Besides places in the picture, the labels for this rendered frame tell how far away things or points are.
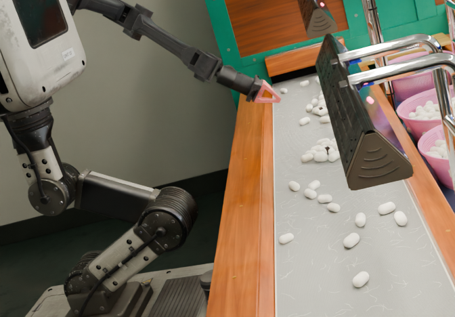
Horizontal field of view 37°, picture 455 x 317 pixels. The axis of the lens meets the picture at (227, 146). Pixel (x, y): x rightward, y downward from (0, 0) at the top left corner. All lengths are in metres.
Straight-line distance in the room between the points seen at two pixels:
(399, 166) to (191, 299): 1.11
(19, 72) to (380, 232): 0.83
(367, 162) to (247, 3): 1.78
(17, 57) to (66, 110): 2.20
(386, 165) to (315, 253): 0.54
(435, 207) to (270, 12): 1.37
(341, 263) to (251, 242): 0.21
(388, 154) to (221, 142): 2.84
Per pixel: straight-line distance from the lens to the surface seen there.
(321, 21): 1.76
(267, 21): 2.56
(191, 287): 1.90
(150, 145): 3.68
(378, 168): 0.83
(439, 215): 1.34
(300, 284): 1.26
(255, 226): 1.45
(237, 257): 1.35
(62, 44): 1.68
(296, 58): 2.52
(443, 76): 1.20
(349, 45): 2.58
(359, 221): 1.39
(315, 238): 1.39
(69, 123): 3.73
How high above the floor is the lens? 1.39
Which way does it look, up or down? 18 degrees down
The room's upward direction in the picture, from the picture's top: 17 degrees counter-clockwise
